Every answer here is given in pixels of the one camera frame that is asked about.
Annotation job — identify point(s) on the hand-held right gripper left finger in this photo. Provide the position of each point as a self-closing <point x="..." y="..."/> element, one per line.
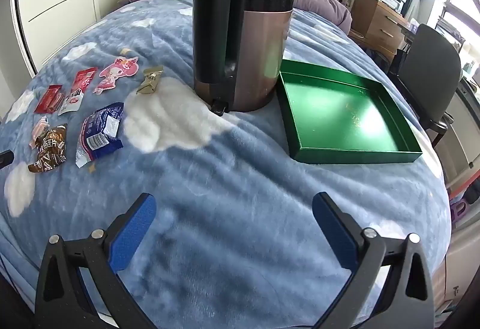
<point x="131" y="235"/>

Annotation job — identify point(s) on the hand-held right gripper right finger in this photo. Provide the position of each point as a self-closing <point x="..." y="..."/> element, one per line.
<point x="337" y="235"/>

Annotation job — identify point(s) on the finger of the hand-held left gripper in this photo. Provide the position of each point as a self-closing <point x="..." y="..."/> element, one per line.
<point x="5" y="158"/>

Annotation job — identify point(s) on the brown patterned snack packet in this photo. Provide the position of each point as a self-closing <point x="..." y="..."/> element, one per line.
<point x="50" y="149"/>

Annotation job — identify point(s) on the small pink candy packet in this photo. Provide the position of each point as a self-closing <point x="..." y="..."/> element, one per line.
<point x="40" y="126"/>

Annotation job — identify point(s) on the thin red snack stick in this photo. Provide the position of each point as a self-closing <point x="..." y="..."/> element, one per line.
<point x="58" y="100"/>

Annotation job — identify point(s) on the blue and white snack packet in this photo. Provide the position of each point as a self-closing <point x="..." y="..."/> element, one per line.
<point x="99" y="130"/>

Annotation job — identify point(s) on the red and white snack packet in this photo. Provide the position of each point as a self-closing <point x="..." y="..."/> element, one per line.
<point x="77" y="89"/>

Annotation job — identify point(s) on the green box tray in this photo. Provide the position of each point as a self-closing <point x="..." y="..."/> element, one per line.
<point x="337" y="115"/>

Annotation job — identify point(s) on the pink cartoon snack packet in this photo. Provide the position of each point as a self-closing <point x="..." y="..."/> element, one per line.
<point x="114" y="74"/>

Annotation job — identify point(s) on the gold candy wrapper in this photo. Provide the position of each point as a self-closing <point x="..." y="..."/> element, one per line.
<point x="150" y="80"/>

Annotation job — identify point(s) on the blue cloud blanket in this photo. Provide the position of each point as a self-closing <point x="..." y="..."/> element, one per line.
<point x="225" y="201"/>

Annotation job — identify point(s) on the purple stool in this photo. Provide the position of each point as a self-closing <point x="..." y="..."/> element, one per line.
<point x="458" y="213"/>

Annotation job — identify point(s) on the white desk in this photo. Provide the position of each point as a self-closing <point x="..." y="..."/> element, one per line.
<point x="461" y="119"/>

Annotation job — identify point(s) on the dark chair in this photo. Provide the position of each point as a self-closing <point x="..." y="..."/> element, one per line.
<point x="427" y="63"/>

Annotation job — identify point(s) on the black and bronze kettle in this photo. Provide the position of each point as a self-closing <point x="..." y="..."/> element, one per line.
<point x="262" y="52"/>

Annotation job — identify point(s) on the wooden dresser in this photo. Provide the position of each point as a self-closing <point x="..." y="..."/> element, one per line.
<point x="375" y="18"/>

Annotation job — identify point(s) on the pink metal frame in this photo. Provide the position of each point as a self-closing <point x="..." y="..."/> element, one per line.
<point x="465" y="183"/>

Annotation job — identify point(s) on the wall socket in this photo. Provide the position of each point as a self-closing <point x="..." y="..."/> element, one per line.
<point x="345" y="0"/>

